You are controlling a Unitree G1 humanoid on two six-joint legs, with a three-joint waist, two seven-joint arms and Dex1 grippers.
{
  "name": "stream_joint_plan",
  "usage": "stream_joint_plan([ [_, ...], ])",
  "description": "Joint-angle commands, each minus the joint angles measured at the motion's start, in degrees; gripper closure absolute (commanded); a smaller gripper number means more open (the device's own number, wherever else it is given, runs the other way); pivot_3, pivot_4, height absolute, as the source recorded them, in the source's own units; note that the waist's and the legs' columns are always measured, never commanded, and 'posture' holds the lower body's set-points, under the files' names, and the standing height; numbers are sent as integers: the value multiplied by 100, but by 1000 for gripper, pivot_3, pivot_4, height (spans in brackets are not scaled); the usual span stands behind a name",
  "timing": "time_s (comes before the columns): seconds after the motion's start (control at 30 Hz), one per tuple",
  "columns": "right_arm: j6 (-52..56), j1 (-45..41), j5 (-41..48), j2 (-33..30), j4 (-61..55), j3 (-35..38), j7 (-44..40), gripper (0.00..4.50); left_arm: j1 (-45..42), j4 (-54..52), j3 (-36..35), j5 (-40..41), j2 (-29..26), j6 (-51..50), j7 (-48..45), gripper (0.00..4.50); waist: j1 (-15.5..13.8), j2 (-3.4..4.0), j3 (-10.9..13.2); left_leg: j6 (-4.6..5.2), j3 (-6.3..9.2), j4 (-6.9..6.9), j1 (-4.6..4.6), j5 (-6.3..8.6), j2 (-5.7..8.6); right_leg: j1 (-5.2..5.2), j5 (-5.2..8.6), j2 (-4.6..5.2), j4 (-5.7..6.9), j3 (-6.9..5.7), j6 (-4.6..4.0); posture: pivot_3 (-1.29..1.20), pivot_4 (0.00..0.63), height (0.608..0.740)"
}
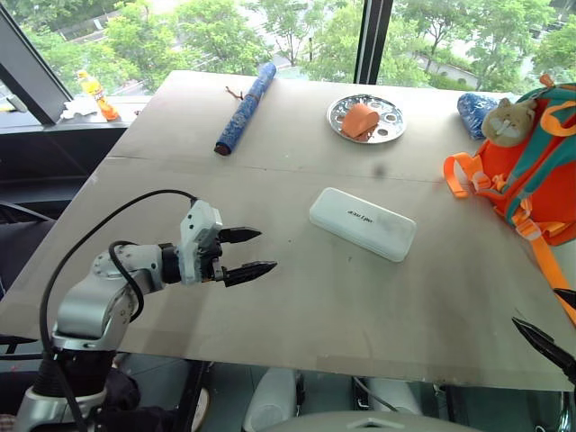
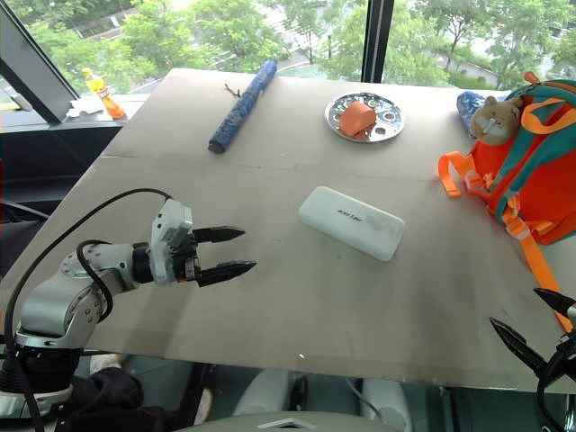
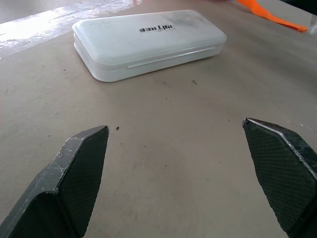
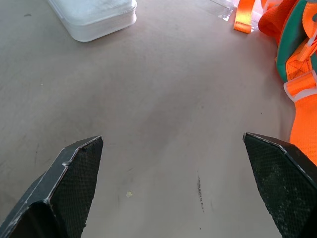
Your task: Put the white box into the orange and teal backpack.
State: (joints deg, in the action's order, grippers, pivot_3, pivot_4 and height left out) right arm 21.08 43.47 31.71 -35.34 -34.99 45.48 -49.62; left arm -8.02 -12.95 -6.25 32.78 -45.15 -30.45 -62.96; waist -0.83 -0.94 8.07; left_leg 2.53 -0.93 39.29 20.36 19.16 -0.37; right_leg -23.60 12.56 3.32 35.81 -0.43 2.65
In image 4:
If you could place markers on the clear adhesive tape strip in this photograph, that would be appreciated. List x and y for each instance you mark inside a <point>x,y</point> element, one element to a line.
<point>224,10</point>

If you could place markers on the white plastic container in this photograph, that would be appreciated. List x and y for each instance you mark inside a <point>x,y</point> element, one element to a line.
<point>96,15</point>

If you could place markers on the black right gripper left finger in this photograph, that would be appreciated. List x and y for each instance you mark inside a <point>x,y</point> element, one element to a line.
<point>67,188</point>

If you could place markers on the orange and green vest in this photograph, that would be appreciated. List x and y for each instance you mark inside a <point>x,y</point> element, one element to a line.
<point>294,62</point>

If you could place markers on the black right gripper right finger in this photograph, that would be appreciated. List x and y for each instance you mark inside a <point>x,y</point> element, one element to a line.
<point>284,181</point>

